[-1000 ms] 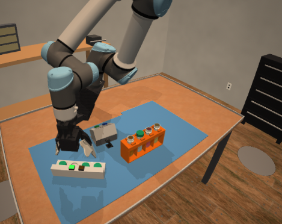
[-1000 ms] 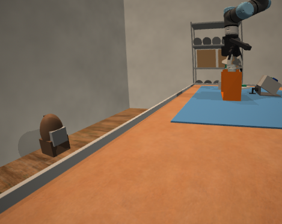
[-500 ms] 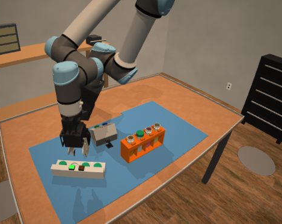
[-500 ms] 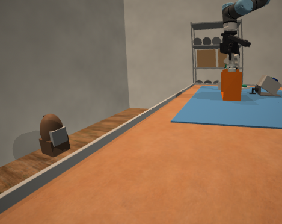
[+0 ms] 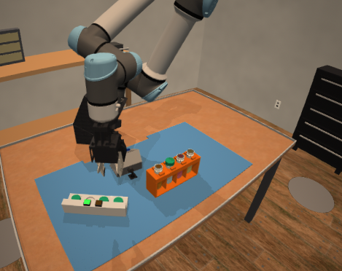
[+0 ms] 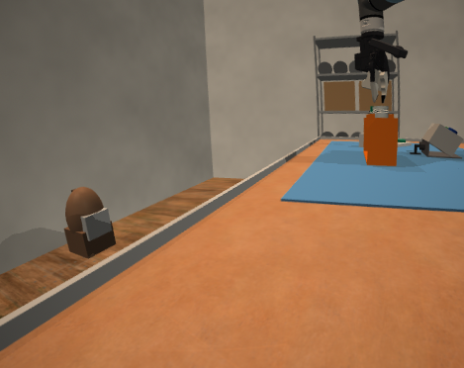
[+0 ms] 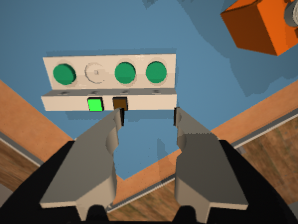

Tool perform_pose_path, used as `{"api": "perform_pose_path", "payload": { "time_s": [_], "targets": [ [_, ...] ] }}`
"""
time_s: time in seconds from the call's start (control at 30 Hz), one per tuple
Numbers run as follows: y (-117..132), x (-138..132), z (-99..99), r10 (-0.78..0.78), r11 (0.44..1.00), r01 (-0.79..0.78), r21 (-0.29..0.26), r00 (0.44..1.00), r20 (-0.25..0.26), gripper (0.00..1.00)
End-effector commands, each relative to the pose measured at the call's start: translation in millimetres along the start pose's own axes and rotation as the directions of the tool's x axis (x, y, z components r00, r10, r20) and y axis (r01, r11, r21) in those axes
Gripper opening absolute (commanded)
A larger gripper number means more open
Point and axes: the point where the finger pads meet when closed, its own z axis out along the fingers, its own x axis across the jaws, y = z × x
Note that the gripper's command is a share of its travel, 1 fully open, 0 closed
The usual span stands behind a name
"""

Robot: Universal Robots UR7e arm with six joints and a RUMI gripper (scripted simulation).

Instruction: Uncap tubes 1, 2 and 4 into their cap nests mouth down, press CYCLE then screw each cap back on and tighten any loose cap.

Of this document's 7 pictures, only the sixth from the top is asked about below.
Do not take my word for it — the blue bench mat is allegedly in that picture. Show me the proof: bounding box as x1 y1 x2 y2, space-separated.
281 141 464 213

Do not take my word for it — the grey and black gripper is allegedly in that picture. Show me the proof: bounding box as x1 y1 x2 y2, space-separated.
354 31 390 103

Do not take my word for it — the grey table edge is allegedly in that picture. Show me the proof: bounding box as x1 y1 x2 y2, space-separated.
0 137 359 351

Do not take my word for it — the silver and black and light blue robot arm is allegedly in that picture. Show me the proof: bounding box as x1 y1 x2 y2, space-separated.
357 0 408 58

